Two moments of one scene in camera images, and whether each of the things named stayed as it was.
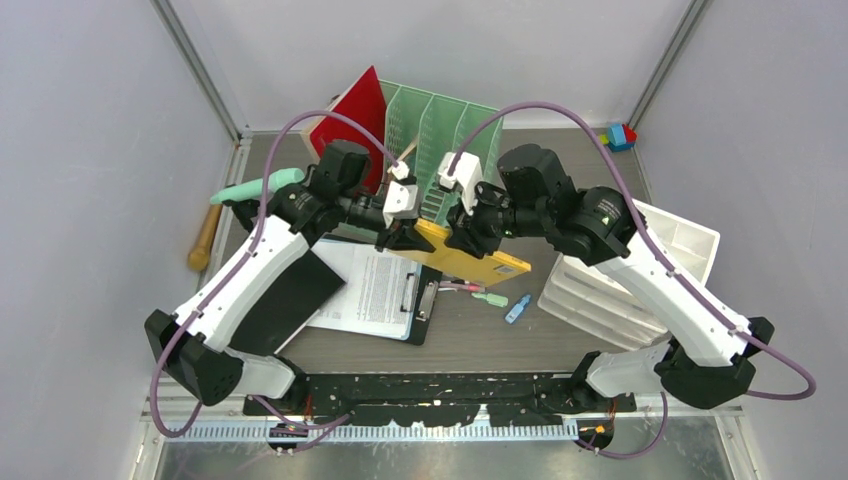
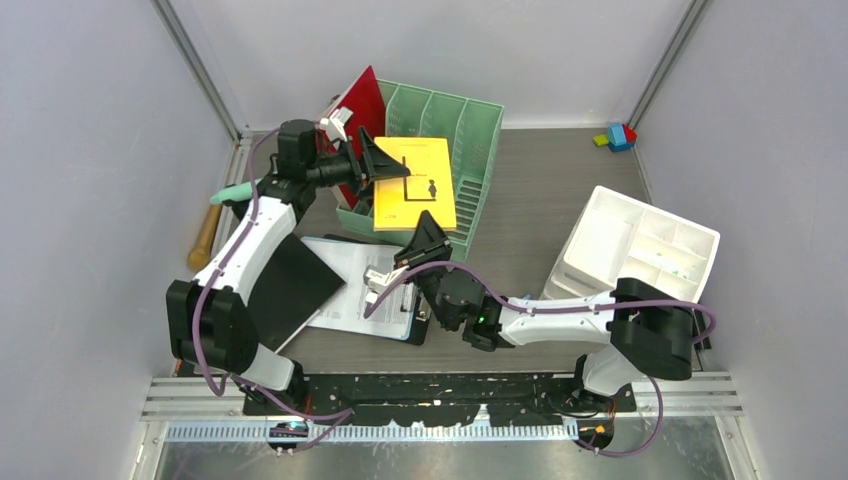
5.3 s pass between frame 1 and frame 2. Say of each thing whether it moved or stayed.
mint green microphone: stayed
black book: stayed
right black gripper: moved
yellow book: moved
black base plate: stayed
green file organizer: stayed
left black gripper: moved
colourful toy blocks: stayed
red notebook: stayed
